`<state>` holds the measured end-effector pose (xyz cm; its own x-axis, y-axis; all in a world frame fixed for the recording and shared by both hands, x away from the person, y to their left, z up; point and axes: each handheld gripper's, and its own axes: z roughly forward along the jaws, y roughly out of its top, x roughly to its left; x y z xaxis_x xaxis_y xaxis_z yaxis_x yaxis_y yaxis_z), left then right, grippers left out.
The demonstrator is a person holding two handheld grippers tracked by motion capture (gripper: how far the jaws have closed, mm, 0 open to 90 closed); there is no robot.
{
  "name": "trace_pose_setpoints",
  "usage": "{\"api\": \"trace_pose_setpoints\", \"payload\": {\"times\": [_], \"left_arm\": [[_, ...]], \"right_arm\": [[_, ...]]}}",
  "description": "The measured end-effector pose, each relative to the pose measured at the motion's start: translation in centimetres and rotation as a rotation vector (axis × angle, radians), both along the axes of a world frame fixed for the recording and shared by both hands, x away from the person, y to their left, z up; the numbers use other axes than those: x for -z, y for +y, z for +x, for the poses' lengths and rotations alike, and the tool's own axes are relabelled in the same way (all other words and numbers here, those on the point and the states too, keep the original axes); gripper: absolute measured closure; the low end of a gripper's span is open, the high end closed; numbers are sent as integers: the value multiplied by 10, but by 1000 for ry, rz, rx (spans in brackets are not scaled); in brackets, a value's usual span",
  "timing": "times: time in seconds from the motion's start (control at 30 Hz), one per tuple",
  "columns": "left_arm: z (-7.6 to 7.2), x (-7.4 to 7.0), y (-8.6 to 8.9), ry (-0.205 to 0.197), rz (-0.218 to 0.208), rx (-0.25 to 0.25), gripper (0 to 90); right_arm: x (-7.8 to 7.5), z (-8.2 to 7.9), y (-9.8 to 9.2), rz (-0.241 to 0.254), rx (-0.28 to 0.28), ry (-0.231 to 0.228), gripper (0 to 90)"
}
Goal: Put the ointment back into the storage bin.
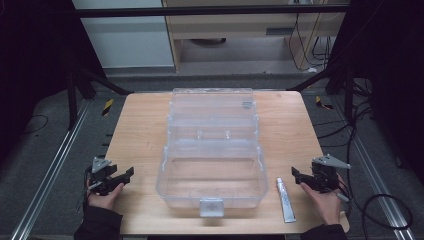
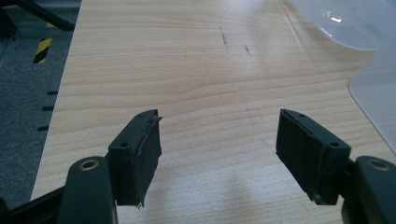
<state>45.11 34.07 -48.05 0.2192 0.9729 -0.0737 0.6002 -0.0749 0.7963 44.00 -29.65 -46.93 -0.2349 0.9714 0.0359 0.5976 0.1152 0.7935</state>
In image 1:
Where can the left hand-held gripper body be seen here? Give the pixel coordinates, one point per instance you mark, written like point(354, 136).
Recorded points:
point(101, 175)

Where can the black yellow striped tape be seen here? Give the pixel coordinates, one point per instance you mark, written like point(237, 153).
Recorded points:
point(322, 104)
point(107, 107)

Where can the black horizontal bar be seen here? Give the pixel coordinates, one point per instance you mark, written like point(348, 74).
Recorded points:
point(200, 11)

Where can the white ointment tube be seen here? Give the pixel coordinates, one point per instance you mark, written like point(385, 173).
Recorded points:
point(286, 201)

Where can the person's left hand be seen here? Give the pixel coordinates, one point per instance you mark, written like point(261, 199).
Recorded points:
point(105, 199)

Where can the black curtain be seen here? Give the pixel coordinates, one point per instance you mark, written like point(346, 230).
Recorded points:
point(390, 66)
point(33, 66)

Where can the white cabinet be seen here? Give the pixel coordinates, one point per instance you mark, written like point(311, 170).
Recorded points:
point(130, 36)

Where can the clear plastic storage box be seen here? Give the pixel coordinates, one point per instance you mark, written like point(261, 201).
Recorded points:
point(213, 173)

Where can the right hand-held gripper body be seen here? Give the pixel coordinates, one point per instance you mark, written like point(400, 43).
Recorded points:
point(325, 175)

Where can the black metal stand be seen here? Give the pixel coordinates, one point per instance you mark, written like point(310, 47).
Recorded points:
point(336, 78)
point(83, 83)

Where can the aluminium floor rail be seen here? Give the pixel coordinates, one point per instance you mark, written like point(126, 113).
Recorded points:
point(376, 176)
point(50, 173)

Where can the light wooden desk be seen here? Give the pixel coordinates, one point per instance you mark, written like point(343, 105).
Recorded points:
point(233, 25)

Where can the person's right hand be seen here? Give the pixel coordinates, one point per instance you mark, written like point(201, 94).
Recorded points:
point(325, 205)

